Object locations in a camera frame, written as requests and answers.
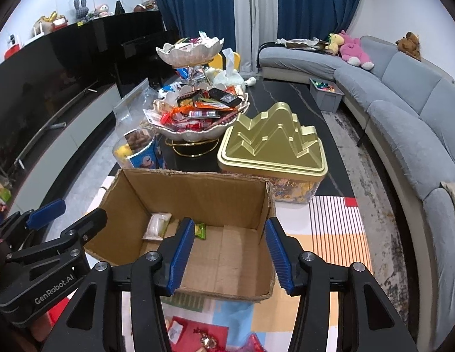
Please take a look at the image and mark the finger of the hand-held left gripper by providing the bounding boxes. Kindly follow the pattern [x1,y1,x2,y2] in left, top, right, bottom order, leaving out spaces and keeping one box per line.
[7,207,109,265]
[0,199,67,253]

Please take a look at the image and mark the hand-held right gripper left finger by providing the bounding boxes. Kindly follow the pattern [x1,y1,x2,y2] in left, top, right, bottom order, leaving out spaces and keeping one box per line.
[42,218,197,352]

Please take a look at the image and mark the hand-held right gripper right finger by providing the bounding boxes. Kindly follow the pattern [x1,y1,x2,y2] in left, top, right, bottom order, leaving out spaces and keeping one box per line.
[264,217,417,352]

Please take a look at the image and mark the brown cardboard box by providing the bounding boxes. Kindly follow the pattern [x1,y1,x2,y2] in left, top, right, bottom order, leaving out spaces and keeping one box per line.
[84,169,277,303]

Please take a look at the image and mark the clear packet with white cake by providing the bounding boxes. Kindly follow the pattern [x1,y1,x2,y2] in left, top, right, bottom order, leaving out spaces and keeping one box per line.
[167,319,185,342]

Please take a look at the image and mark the green and yellow bag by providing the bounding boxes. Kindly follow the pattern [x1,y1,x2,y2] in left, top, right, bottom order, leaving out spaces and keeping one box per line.
[0,174,11,209]

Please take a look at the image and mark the colourful patterned tablecloth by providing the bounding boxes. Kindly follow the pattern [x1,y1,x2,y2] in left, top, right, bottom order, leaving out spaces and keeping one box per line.
[84,187,375,352]

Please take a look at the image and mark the yellow bear figure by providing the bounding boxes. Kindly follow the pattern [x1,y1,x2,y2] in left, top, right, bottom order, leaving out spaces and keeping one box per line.
[115,144,133,162]

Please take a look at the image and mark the clear plastic nut jar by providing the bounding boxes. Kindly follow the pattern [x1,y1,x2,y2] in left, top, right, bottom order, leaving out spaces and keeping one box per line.
[113,128,165,171]

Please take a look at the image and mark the red and white snack packet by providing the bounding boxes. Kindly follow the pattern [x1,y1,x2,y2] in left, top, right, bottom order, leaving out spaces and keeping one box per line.
[242,335,268,352]

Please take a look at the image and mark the red and gold candy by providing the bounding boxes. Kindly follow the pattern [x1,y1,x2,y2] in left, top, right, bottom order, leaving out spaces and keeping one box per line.
[198,332,219,352]

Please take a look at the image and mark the grey television cabinet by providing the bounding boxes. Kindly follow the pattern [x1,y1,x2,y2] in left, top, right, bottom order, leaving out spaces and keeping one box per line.
[7,82,121,213]

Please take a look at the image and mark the gold mountain-shaped tin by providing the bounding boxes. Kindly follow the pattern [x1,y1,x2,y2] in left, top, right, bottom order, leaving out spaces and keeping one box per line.
[217,101,329,205]

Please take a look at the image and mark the white two-tier bowl stand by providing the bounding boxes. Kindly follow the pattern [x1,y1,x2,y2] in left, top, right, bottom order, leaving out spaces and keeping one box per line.
[143,36,250,159]

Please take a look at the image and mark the grey patterned rug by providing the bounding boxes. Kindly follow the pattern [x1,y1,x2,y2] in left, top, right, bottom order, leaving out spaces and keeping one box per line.
[323,110,407,319]

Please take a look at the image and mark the black television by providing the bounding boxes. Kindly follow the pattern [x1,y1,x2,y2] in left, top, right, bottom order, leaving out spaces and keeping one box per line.
[0,26,118,191]

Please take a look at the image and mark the clear plastic bag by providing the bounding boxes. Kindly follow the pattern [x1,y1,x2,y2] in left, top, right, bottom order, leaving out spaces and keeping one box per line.
[113,79,158,136]

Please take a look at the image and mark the large pile of snack packets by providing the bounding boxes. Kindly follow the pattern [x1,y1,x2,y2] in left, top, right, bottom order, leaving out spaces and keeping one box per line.
[145,82,248,133]

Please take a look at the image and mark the grey storage bin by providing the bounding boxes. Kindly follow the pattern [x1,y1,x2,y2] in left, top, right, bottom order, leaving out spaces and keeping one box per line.
[309,78,345,114]

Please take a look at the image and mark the red and white device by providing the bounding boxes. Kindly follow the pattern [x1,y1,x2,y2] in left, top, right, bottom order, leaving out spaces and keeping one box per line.
[4,34,21,59]

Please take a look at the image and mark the white tissue holder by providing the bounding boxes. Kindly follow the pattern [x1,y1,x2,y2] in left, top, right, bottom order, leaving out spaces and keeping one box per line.
[213,48,246,89]

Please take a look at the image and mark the beige cloth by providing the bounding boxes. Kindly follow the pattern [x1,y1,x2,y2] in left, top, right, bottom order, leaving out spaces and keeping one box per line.
[441,181,455,224]

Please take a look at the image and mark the gold and white toy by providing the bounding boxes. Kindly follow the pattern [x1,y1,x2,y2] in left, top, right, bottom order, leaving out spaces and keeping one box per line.
[32,12,68,35]

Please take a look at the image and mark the grey sofa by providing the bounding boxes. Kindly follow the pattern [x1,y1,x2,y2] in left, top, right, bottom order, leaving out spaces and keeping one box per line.
[257,36,455,349]

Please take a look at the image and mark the grey bunny plush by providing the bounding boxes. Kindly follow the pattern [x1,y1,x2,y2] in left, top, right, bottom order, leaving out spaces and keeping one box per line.
[72,0,90,23]

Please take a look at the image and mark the small pile of snack packets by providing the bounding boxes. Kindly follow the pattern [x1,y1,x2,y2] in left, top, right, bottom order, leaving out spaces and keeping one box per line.
[169,31,221,50]

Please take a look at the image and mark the crumpled paper bags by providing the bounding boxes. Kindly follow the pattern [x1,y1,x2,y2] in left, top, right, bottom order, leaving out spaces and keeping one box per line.
[277,37,329,52]

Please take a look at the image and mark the pink plush toy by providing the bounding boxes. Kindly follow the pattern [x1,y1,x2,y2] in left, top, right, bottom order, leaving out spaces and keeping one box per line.
[339,29,375,70]

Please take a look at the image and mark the yellow plush toy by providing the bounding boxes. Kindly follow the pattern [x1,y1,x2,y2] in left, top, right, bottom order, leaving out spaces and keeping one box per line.
[324,33,341,55]

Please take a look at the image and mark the blue curtain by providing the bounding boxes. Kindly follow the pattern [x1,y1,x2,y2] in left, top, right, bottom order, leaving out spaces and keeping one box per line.
[277,0,367,43]
[145,0,237,45]

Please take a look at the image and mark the white sheer curtain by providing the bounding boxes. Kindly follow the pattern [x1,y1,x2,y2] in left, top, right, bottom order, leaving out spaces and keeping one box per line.
[233,0,279,74]

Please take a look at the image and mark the brown plush bear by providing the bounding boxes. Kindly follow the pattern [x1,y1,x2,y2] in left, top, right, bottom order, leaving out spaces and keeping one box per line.
[395,32,422,61]

